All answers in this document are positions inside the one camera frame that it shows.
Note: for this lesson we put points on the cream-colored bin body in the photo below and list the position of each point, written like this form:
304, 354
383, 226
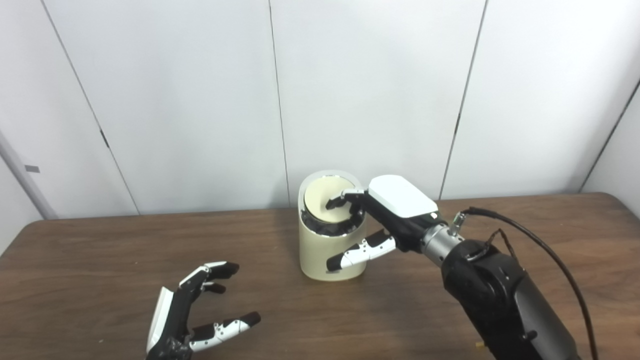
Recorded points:
320, 252

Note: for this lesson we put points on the black bin liner bag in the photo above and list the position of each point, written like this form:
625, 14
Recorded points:
325, 229

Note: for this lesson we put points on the cream round bin lid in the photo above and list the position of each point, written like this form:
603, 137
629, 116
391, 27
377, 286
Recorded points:
317, 197

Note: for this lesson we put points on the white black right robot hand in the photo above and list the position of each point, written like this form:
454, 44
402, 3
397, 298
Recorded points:
402, 197

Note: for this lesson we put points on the grey wall corner post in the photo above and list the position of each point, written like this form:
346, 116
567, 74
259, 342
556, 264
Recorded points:
27, 175

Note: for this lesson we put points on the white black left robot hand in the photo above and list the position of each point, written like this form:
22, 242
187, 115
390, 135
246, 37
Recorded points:
172, 320

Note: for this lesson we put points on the small grey wall label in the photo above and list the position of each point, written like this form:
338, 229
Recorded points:
32, 168

